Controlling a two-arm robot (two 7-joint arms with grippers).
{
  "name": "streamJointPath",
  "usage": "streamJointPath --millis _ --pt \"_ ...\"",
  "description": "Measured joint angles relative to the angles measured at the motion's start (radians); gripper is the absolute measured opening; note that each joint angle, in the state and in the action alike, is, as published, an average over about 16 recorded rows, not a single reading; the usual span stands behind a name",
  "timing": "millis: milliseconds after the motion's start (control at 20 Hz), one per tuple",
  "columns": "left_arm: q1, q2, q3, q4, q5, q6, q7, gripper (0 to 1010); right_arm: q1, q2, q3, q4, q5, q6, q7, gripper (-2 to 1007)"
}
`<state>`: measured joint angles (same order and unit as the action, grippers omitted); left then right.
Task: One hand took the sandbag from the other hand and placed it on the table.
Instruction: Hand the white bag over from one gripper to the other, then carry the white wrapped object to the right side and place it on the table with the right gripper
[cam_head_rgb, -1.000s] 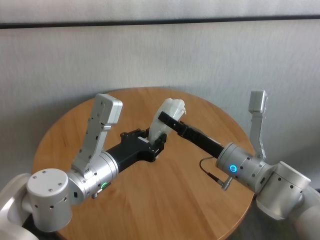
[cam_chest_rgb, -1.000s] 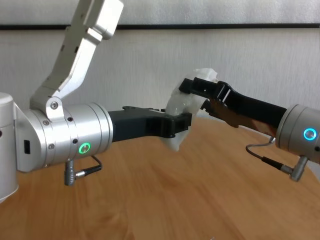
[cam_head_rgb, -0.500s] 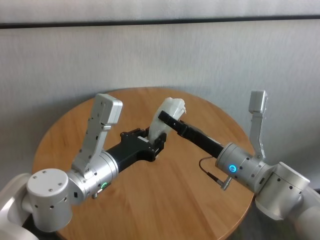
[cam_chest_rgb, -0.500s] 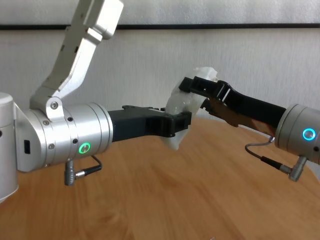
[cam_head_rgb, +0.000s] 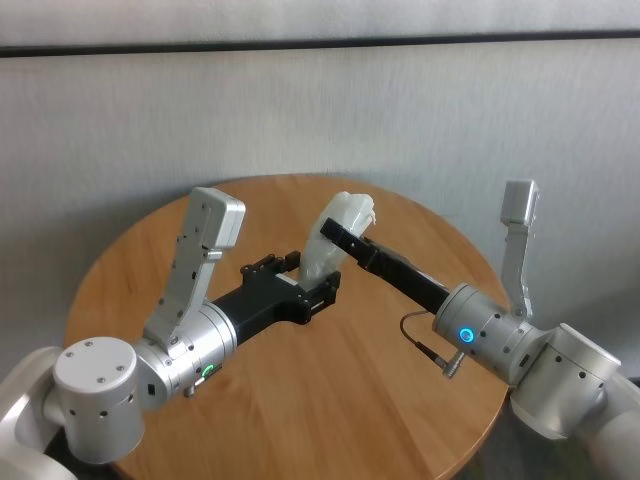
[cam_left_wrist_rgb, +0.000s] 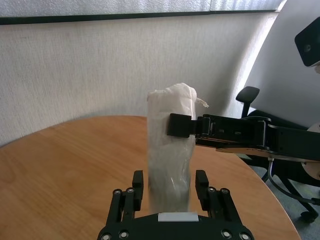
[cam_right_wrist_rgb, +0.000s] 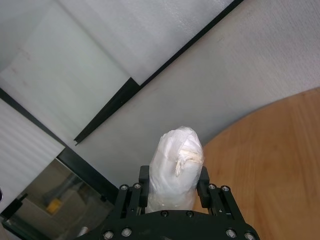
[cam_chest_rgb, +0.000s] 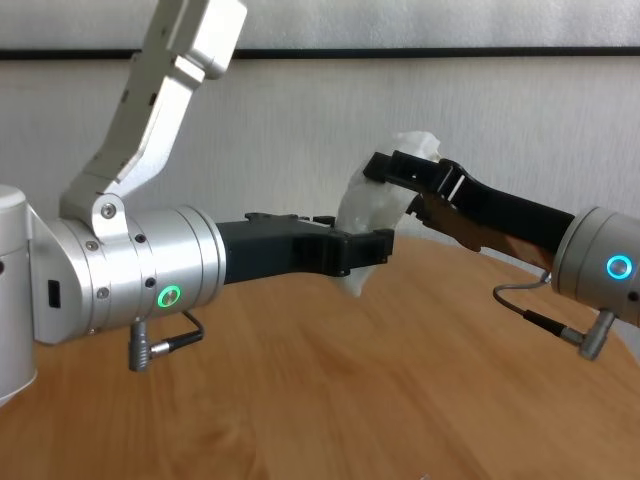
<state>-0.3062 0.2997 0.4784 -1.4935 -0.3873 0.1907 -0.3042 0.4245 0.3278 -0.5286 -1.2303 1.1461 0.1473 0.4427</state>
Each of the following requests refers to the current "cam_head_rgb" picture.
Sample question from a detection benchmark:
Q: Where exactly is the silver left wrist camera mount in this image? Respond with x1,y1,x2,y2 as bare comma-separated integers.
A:
143,186,247,359

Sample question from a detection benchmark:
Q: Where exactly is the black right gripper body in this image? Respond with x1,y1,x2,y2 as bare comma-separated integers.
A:
370,244,454,314

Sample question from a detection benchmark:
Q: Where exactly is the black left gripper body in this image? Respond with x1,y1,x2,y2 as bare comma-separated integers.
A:
209,269,314,349

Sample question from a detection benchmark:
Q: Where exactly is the black wall trim strip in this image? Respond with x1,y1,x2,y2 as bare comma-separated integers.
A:
0,29,640,60

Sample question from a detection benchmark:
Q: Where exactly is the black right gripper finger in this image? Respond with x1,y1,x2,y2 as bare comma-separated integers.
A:
319,216,385,274

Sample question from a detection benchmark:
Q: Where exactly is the black cable with silver plug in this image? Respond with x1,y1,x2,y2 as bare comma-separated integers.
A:
398,309,467,382

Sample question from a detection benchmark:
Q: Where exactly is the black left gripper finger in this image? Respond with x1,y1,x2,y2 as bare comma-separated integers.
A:
239,251,302,275
298,271,343,322

